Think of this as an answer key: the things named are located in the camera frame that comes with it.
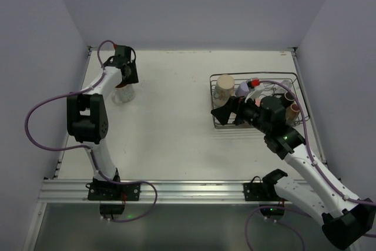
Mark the right controller box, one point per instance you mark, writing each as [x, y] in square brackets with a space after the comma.
[272, 212]

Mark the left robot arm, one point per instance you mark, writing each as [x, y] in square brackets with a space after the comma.
[87, 119]

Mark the pink plastic cup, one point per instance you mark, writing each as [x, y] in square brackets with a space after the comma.
[257, 102]

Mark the wire dish rack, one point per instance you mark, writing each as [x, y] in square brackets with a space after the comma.
[270, 90]

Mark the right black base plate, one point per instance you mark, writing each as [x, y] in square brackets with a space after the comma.
[260, 192]

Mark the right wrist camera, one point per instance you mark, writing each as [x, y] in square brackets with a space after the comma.
[255, 89]

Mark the tan patterned mug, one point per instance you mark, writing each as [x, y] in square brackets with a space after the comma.
[292, 111]

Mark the controller box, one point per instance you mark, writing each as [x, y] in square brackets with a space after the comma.
[272, 212]
[111, 210]

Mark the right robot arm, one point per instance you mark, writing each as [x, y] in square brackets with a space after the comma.
[343, 216]

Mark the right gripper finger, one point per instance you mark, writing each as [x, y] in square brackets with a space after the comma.
[224, 116]
[234, 102]

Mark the left controller box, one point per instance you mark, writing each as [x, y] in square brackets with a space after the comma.
[111, 210]

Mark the white floral mug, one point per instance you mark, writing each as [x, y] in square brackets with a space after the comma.
[123, 95]

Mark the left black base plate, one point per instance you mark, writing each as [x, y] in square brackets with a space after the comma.
[105, 191]

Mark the clear glass cup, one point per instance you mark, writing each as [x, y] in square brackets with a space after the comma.
[288, 83]

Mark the beige patterned mug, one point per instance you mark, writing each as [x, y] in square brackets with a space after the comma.
[223, 90]

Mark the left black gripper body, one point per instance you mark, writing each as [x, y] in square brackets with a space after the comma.
[132, 73]

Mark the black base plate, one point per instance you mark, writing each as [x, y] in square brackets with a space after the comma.
[105, 191]
[260, 192]

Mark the dark brown mug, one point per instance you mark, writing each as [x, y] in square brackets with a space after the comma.
[288, 97]

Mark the lavender plastic cup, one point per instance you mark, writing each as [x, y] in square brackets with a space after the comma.
[242, 90]

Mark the aluminium mounting rail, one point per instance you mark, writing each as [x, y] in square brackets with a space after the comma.
[168, 191]

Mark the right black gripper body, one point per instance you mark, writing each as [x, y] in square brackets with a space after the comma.
[237, 111]

